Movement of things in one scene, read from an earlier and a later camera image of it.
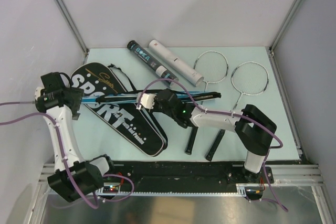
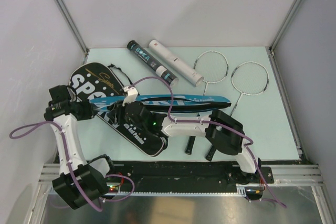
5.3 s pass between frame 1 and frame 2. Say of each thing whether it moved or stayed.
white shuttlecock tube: stayed
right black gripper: moved
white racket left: stayed
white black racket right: stayed
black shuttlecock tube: stayed
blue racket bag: moved
